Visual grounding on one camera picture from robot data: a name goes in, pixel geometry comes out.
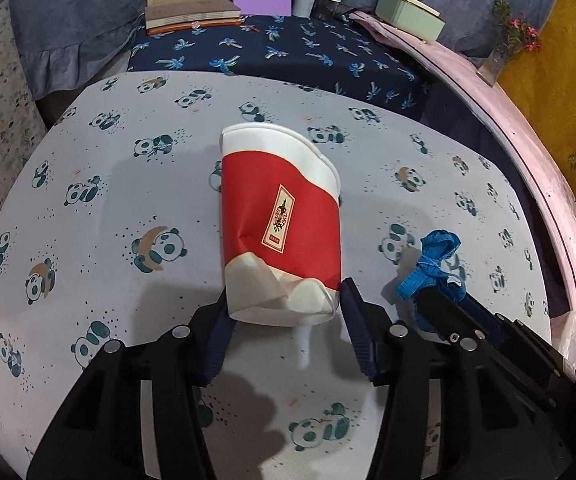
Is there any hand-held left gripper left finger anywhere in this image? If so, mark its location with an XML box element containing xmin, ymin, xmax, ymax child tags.
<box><xmin>26</xmin><ymin>292</ymin><xmax>239</xmax><ymax>480</ymax></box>

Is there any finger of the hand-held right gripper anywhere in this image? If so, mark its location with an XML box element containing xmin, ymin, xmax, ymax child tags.
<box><xmin>413</xmin><ymin>285</ymin><xmax>491</xmax><ymax>353</ymax></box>
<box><xmin>447</xmin><ymin>284</ymin><xmax>509</xmax><ymax>330</ymax></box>

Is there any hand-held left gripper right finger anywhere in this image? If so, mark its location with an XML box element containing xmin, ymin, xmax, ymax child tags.
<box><xmin>340</xmin><ymin>277</ymin><xmax>575</xmax><ymax>480</ymax></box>

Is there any blue ribbon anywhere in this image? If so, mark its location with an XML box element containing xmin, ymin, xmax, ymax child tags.
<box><xmin>395</xmin><ymin>230</ymin><xmax>469</xmax><ymax>333</ymax></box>

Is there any large red white paper cup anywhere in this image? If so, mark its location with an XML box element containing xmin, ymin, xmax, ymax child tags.
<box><xmin>219</xmin><ymin>123</ymin><xmax>341</xmax><ymax>329</ymax></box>

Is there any white plastic bag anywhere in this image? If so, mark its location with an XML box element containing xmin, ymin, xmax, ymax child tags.
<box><xmin>550</xmin><ymin>307</ymin><xmax>576</xmax><ymax>361</ymax></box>

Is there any dark purple bed sheet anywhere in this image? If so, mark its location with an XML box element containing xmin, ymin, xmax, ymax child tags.
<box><xmin>418</xmin><ymin>80</ymin><xmax>576</xmax><ymax>321</ymax></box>

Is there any pink bed board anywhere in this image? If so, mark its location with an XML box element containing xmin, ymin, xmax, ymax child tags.
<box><xmin>353</xmin><ymin>10</ymin><xmax>576</xmax><ymax>361</ymax></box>

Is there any glass vase with flowers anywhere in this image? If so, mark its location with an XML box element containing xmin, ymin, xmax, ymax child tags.
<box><xmin>477</xmin><ymin>0</ymin><xmax>541</xmax><ymax>87</ymax></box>

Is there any navy palm print cloth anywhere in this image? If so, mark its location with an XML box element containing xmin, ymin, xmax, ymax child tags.
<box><xmin>128</xmin><ymin>12</ymin><xmax>431</xmax><ymax>111</ymax></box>

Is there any pale green box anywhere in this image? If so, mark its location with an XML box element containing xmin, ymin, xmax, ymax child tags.
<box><xmin>374</xmin><ymin>0</ymin><xmax>446</xmax><ymax>43</ymax></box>

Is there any blue grey pillow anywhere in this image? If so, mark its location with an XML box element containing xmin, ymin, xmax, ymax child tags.
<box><xmin>8</xmin><ymin>0</ymin><xmax>566</xmax><ymax>102</ymax></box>

